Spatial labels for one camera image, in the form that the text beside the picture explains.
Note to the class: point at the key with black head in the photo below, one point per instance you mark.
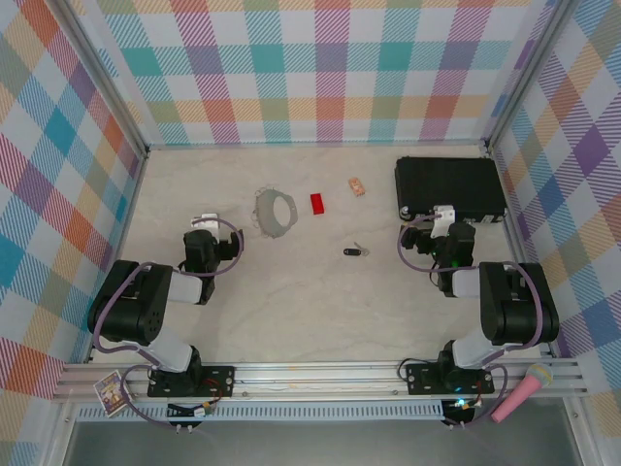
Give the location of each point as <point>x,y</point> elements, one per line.
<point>349,252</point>

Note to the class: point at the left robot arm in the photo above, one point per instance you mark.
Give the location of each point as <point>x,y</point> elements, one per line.
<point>126,301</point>

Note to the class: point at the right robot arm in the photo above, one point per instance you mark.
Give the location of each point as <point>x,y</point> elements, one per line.
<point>519,301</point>

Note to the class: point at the black case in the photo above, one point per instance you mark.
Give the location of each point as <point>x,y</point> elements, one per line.
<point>446,184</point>

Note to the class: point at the small orange patterned block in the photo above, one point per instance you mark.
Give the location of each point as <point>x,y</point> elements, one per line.
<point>356,187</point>

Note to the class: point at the red block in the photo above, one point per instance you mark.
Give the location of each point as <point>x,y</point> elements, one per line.
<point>318,204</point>

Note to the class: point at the pink toy microphone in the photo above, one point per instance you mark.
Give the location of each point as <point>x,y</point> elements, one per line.
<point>516,393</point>

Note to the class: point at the black round LED module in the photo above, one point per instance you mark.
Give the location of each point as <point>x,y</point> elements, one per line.
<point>458,410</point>

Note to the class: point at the small picture card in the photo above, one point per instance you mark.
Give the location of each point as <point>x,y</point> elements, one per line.
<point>112,392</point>

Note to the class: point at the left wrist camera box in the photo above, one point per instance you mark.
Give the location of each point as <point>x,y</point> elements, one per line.
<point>206,219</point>

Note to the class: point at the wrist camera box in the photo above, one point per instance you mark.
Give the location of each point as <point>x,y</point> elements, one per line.
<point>206,219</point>
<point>444,213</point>

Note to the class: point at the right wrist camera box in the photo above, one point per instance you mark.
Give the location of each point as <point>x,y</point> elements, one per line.
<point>444,213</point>

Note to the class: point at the aluminium side rail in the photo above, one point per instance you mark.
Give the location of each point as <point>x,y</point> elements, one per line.
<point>520,252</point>
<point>120,247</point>

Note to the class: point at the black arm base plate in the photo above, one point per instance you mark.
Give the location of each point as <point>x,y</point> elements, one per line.
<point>220,381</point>
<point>419,378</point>

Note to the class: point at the wide aluminium mounting rail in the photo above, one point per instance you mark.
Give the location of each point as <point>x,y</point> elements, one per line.
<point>315,376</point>

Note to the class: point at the aluminium frame post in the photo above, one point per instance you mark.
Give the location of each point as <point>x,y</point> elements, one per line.
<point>526,73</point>
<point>111,82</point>

